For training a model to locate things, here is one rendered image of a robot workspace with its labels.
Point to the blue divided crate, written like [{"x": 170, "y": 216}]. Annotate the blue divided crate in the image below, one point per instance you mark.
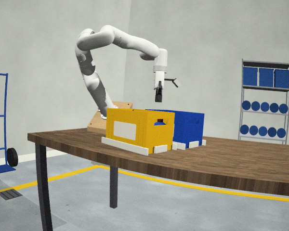
[{"x": 188, "y": 127}]

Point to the yellow plastic crate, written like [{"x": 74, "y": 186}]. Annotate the yellow plastic crate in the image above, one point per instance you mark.
[{"x": 136, "y": 126}]

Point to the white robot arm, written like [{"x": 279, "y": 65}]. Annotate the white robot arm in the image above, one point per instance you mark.
[{"x": 88, "y": 40}]

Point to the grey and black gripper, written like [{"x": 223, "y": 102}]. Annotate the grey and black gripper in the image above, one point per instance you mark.
[{"x": 159, "y": 84}]

